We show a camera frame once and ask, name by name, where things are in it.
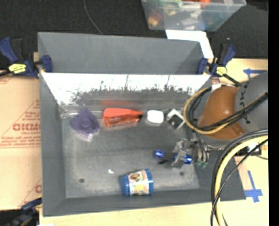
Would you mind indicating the blue can with colourful label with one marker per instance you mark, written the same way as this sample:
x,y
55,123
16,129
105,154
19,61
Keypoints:
x,y
137,182

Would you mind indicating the black and white cube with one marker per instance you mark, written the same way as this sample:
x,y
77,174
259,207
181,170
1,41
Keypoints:
x,y
175,122

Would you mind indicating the shiny blue metal dumbbell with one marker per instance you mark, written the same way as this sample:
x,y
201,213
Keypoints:
x,y
158,154

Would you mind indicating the brown cardboard board red print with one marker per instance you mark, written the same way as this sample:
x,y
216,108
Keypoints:
x,y
17,149

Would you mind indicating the grey metal bin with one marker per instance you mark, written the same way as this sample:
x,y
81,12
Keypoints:
x,y
120,55

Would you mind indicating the white rounded block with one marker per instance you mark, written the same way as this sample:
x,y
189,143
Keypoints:
x,y
155,116

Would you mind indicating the orange-red stapler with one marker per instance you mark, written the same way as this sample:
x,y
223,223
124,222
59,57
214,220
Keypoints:
x,y
120,117

